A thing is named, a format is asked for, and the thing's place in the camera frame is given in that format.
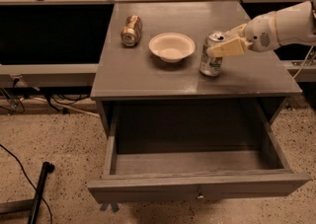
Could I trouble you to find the open grey wooden drawer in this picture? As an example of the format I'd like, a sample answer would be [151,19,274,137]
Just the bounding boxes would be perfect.
[88,100,311,203]

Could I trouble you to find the white paper bowl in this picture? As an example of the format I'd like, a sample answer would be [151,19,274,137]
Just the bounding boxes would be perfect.
[149,33,196,63]

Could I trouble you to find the black metal stand leg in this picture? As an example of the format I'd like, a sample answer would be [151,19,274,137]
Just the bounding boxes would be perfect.
[28,162,54,224]

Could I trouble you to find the tangled cables under shelf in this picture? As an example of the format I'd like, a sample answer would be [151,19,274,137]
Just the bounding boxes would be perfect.
[0,76,100,118]

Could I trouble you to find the grey side shelf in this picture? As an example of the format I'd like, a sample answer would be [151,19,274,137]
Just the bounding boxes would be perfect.
[0,64,98,88]

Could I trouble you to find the white cable at right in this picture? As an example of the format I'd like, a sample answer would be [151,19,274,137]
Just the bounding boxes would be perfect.
[291,43,316,81]

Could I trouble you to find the brown soda can lying down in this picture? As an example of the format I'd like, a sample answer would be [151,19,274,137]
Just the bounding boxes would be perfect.
[120,15,142,46]

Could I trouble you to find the silver 7up can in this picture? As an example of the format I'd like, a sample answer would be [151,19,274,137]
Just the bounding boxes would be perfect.
[199,31,225,77]

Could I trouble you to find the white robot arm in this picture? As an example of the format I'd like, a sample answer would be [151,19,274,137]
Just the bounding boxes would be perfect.
[206,1,316,57]

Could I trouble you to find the grey wooden cabinet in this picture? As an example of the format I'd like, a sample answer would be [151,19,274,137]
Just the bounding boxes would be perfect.
[91,1,301,128]

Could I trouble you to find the black floor cable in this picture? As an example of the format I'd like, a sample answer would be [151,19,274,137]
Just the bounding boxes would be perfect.
[0,143,53,224]

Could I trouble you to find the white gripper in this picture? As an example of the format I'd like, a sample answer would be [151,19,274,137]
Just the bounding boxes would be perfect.
[206,11,279,58]

